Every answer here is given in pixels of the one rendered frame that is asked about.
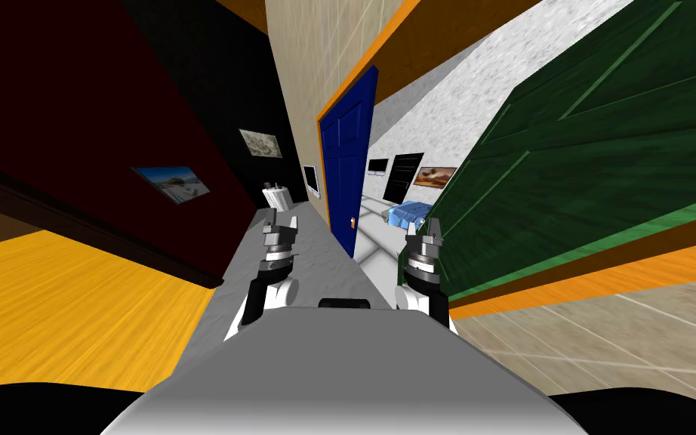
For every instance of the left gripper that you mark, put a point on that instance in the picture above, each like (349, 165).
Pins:
(280, 240)

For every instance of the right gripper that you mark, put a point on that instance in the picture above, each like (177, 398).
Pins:
(423, 252)

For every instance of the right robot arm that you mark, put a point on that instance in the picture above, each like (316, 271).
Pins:
(423, 296)

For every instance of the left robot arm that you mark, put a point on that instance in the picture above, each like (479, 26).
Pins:
(269, 290)

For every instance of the blue bed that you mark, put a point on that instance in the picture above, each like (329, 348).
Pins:
(407, 213)

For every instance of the black door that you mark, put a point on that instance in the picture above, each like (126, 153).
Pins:
(402, 177)

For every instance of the blue door leaf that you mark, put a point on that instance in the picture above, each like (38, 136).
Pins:
(346, 163)

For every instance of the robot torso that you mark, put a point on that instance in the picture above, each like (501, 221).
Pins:
(336, 368)

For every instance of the green door leaf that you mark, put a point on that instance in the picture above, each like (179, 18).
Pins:
(583, 169)

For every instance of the brown desert wall picture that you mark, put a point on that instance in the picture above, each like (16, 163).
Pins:
(434, 177)

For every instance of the black wall television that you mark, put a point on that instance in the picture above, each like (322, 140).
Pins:
(377, 166)

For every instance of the grey sketch wall picture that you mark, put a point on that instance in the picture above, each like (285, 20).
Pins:
(260, 144)

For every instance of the blue landscape wall picture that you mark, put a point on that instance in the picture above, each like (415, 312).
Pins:
(173, 182)

